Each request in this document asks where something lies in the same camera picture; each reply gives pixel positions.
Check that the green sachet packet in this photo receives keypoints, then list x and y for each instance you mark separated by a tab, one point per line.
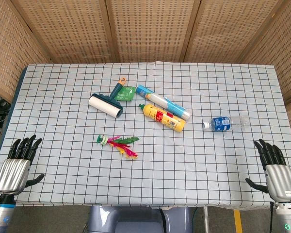
124	93

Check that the yellow bottle with green cap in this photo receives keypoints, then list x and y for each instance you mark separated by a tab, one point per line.
163	117

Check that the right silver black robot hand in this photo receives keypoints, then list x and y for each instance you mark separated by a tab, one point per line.
279	179

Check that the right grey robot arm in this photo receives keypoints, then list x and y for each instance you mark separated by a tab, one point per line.
287	218

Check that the colourful feather shuttlecock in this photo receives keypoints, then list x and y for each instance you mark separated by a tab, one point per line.
120	145

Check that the metal table leg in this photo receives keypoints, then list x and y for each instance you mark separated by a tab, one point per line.
206	219

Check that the grey robot torso base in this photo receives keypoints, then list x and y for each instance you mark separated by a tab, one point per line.
135	219

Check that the clear water bottle blue label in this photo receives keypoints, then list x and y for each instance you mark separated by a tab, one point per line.
220	123

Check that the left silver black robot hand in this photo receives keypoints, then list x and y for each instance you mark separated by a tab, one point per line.
13	173

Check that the checkered grid tablecloth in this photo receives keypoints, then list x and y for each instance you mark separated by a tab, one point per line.
145	155

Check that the wooden lattice folding screen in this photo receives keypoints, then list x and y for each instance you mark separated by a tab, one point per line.
145	31

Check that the blue white packaged tube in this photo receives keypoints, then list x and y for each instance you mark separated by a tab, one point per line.
163	102

